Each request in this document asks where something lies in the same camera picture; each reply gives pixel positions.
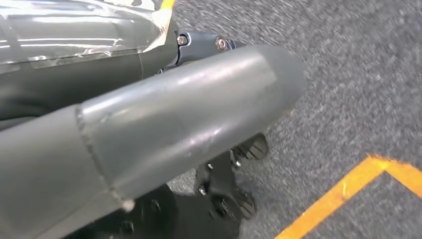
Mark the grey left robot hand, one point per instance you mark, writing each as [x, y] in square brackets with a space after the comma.
[165, 115]

